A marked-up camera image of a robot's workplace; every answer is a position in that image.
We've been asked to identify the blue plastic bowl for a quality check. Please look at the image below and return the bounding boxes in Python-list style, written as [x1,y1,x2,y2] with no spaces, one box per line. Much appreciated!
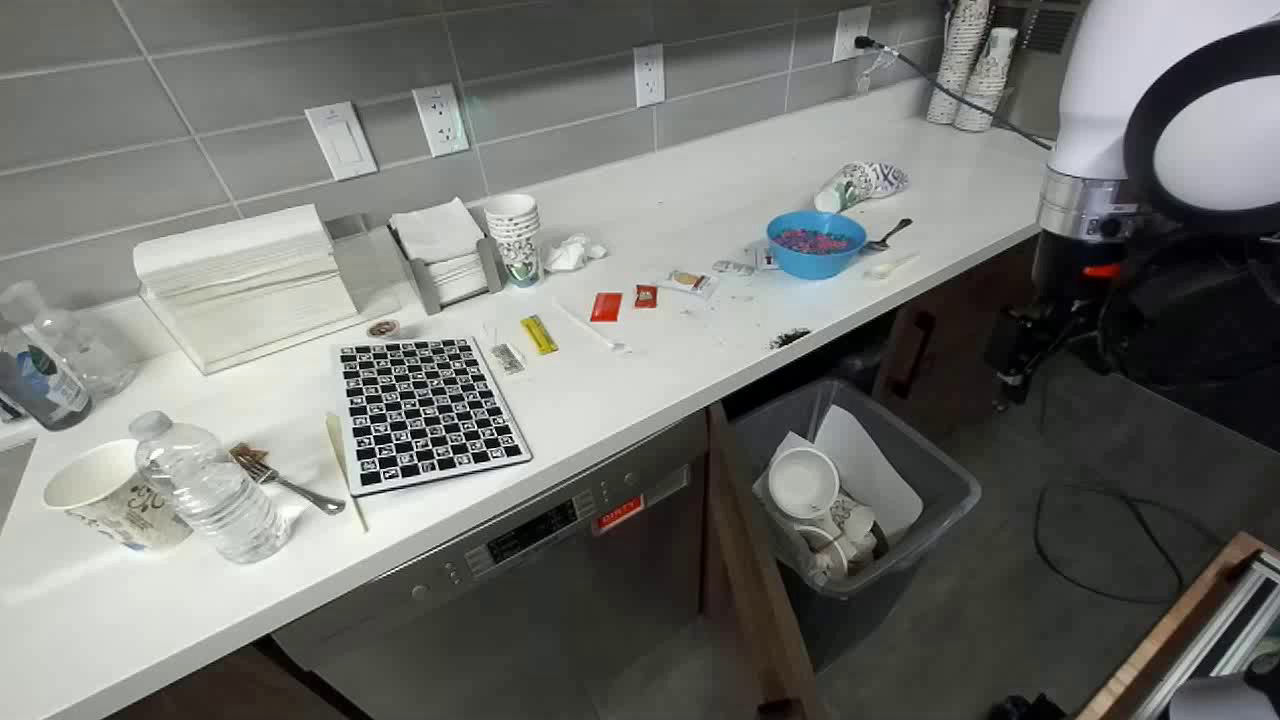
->
[762,206,873,284]

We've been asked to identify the grey trash bin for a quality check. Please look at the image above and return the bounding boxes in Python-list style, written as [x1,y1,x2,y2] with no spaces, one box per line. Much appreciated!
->
[722,375,988,671]

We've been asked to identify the yellow packet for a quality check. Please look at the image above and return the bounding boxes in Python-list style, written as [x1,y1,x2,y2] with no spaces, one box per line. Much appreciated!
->
[514,310,562,360]

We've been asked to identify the crumpled white tissue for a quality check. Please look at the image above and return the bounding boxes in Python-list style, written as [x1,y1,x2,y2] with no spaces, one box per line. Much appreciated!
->
[543,231,611,279]

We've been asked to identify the clear plastic wrapper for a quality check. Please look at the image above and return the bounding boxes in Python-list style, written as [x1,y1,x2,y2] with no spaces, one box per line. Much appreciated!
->
[706,243,775,279]

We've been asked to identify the white discarded cup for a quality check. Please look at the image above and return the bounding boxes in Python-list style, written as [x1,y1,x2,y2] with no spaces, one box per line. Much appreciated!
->
[762,440,849,528]

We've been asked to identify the coloured aquarium gravel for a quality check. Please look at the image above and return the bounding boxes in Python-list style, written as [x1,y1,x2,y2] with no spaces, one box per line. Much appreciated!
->
[775,222,857,258]

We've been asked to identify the clear plastic container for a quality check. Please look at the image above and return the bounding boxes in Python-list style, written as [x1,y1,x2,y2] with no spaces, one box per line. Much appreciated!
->
[383,196,508,315]

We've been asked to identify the built-in dishwasher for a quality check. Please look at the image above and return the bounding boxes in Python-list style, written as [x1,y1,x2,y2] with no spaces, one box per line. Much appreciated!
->
[271,412,712,720]

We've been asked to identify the white discarded paper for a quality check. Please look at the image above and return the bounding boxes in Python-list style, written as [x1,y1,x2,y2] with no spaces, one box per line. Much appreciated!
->
[812,400,926,540]

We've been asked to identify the crumpled discarded cups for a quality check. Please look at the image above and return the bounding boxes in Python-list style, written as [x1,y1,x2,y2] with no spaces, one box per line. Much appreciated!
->
[791,495,895,593]

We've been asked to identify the steel dispenser box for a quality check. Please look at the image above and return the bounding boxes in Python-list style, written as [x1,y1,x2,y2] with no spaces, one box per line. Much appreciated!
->
[324,212,421,321]

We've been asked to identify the brown wooden cabinet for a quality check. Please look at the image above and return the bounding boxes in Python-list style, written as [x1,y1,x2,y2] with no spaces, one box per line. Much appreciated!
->
[113,635,352,720]
[873,243,1060,448]

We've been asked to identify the wooden stirrer stick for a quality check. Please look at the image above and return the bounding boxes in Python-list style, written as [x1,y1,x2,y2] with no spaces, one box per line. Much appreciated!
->
[321,409,371,536]

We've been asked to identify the metal fork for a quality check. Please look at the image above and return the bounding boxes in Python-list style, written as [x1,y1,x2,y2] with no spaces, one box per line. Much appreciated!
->
[227,440,352,519]

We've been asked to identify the white napkin dispenser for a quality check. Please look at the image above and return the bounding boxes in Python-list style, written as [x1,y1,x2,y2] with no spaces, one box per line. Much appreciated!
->
[128,198,362,380]

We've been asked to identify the stack of paper cups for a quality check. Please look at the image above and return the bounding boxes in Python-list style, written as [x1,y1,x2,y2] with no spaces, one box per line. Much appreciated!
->
[950,23,1025,134]
[924,0,995,132]

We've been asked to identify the clear glass jar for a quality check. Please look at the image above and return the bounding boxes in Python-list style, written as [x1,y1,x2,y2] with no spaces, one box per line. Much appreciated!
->
[0,279,94,437]

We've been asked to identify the white wall outlet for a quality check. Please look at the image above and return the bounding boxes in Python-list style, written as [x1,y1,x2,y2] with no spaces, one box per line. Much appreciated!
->
[408,79,470,159]
[827,2,877,69]
[627,40,667,110]

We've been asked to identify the white wall switch plate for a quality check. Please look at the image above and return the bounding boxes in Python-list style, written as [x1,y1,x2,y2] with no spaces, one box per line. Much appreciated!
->
[298,99,379,185]

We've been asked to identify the black power cable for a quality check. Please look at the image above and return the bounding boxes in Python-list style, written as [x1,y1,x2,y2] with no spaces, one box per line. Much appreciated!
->
[852,30,1056,153]

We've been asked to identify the black floor cable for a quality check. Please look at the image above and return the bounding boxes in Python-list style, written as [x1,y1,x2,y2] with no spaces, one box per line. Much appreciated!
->
[1031,354,1231,612]

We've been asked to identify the wooden frame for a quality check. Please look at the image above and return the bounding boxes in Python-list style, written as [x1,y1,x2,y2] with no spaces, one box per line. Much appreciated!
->
[1070,528,1280,720]

